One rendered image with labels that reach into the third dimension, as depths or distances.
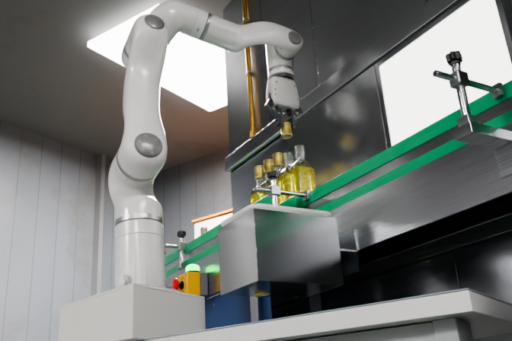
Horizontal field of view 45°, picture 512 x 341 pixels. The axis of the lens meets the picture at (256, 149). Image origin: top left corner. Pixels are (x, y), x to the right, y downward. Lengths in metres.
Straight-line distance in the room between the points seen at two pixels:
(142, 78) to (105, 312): 0.65
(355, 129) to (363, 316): 0.85
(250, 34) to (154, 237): 0.74
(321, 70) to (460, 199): 0.95
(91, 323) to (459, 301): 0.79
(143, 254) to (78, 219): 3.99
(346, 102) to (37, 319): 3.67
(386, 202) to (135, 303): 0.59
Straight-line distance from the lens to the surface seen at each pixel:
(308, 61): 2.15
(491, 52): 1.52
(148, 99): 1.69
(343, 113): 1.88
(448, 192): 1.27
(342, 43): 2.01
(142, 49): 1.75
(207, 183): 5.67
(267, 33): 1.92
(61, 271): 5.27
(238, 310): 1.77
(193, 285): 1.88
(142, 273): 1.48
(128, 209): 1.54
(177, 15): 1.91
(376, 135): 1.74
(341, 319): 1.09
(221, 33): 1.94
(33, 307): 5.08
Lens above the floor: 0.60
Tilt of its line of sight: 23 degrees up
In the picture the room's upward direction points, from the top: 4 degrees counter-clockwise
